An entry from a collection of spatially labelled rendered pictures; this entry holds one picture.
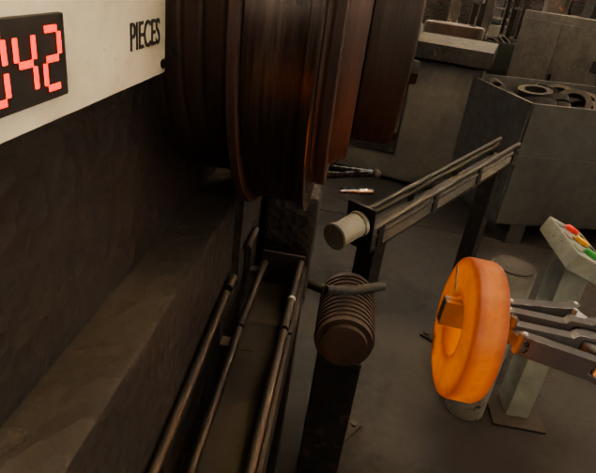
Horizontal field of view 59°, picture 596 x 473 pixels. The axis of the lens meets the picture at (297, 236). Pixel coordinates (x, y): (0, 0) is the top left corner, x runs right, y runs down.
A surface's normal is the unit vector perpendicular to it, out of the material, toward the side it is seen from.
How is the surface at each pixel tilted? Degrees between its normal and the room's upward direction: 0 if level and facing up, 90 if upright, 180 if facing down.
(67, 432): 0
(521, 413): 90
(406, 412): 0
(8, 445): 0
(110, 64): 90
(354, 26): 89
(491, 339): 61
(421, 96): 90
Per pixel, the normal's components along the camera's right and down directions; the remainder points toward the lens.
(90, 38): 0.98, 0.17
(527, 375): -0.13, 0.44
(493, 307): 0.06, -0.40
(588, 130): 0.13, 0.47
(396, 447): 0.12, -0.88
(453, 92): -0.36, 0.38
